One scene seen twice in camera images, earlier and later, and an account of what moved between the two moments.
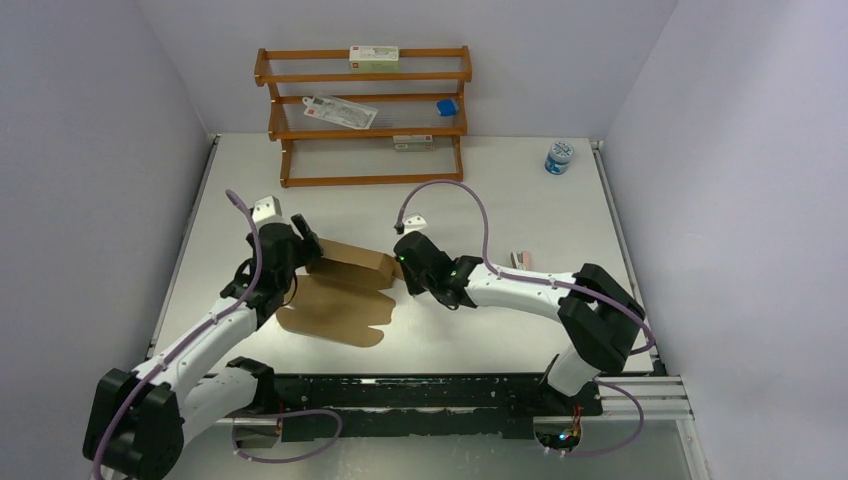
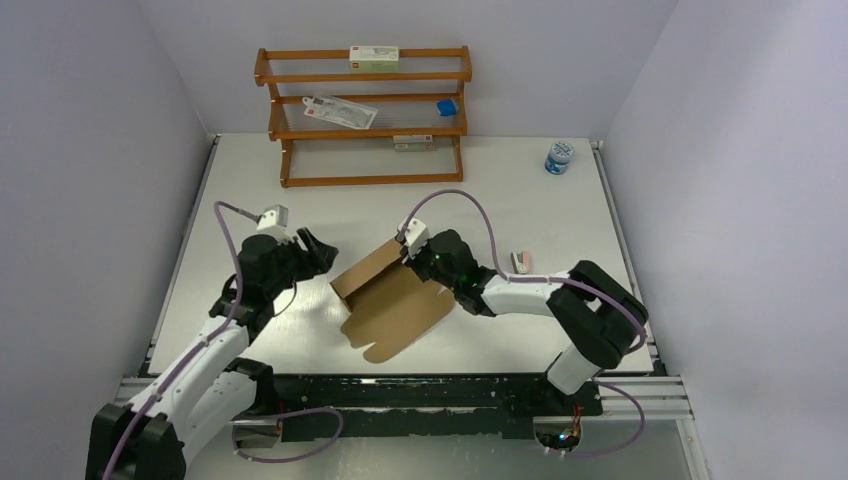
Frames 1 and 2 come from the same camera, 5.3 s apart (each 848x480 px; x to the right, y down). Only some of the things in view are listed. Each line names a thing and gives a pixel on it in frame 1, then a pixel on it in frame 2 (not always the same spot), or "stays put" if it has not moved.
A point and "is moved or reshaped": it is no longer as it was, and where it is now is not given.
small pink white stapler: x=521 y=259 stays put
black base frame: x=493 y=407 stays put
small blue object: x=446 y=108 stays put
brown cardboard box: x=342 y=295 is moved or reshaped
